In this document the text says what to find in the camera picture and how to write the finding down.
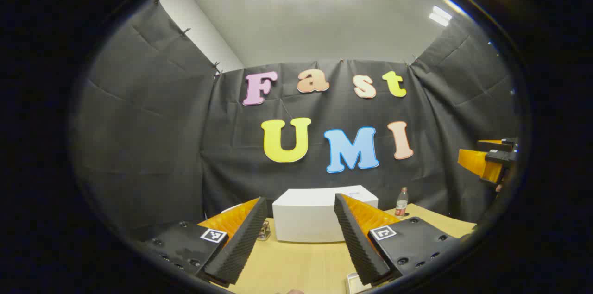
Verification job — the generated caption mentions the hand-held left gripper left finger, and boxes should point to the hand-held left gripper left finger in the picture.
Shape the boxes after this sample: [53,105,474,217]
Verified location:
[141,197,268,288]

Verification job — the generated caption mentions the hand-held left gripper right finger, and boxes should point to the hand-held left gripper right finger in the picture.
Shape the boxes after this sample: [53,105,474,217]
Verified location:
[334,193,464,286]

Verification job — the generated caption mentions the white microwave oven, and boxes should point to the white microwave oven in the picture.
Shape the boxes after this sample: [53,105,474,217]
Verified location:
[272,186,379,244]

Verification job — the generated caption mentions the clear bottle with red label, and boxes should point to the clear bottle with red label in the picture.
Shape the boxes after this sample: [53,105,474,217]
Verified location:
[395,187,409,219]

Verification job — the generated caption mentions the black backdrop cloth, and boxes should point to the black backdrop cloth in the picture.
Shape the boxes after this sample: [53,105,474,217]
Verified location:
[72,0,522,239]

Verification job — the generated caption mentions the small ceiling light panel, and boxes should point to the small ceiling light panel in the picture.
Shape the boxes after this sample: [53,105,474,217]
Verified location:
[429,5,452,27]

